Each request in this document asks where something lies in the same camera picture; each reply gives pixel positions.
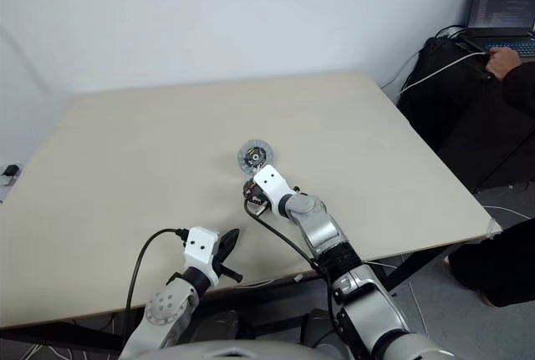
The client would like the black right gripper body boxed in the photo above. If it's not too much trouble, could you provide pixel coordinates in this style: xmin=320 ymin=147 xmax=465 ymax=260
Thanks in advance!
xmin=242 ymin=179 xmax=273 ymax=217

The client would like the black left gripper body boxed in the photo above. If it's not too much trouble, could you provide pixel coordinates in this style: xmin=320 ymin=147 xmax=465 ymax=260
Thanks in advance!
xmin=211 ymin=242 xmax=226 ymax=280

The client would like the person's bare hand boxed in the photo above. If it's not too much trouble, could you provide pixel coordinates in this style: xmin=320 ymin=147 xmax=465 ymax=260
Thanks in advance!
xmin=484 ymin=46 xmax=522 ymax=82

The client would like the dark rounded shape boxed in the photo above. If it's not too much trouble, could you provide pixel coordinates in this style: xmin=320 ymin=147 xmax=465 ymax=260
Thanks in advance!
xmin=195 ymin=309 xmax=242 ymax=347
xmin=300 ymin=308 xmax=340 ymax=349

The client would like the silver robot torso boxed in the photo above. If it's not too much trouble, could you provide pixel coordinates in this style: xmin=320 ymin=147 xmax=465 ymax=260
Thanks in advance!
xmin=158 ymin=339 xmax=331 ymax=360

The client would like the black cabinet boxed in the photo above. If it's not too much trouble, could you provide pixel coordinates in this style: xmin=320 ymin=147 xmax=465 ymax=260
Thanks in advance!
xmin=396 ymin=36 xmax=535 ymax=194

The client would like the clear tape strip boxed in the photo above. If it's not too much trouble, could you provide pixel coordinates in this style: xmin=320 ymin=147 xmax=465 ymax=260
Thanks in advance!
xmin=484 ymin=217 xmax=504 ymax=241

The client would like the person's black trouser leg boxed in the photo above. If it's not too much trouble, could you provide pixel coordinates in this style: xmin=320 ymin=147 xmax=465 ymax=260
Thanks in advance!
xmin=448 ymin=217 xmax=535 ymax=309

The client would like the black open laptop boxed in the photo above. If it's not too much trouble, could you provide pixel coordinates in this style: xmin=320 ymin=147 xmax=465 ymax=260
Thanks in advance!
xmin=455 ymin=0 xmax=535 ymax=60

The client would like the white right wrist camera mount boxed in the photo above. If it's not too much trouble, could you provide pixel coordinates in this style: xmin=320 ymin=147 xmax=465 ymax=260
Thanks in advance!
xmin=252 ymin=165 xmax=296 ymax=215

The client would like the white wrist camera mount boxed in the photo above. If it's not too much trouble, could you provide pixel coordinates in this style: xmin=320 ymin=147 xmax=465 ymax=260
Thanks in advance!
xmin=182 ymin=227 xmax=222 ymax=288
xmin=252 ymin=165 xmax=296 ymax=215

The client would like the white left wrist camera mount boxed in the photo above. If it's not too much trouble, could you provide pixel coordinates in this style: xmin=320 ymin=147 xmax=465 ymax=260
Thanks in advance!
xmin=182 ymin=227 xmax=222 ymax=288

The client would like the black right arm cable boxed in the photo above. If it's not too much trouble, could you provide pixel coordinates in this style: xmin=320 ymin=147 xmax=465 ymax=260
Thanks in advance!
xmin=243 ymin=202 xmax=349 ymax=336

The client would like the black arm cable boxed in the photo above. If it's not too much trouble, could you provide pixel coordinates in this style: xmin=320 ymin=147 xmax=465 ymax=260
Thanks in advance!
xmin=124 ymin=228 xmax=190 ymax=336
xmin=243 ymin=202 xmax=349 ymax=336

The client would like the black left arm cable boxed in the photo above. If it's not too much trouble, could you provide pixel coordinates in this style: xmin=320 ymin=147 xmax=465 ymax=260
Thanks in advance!
xmin=124 ymin=228 xmax=190 ymax=336

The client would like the white laptop cable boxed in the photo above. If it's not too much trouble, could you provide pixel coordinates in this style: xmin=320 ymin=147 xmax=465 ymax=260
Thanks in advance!
xmin=399 ymin=51 xmax=490 ymax=96

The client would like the white floor cable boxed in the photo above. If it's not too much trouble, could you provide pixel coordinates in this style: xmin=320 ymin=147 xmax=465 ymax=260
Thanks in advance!
xmin=483 ymin=205 xmax=528 ymax=221

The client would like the black laptop cable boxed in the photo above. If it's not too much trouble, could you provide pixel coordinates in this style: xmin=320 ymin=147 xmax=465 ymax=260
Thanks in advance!
xmin=434 ymin=24 xmax=471 ymax=43

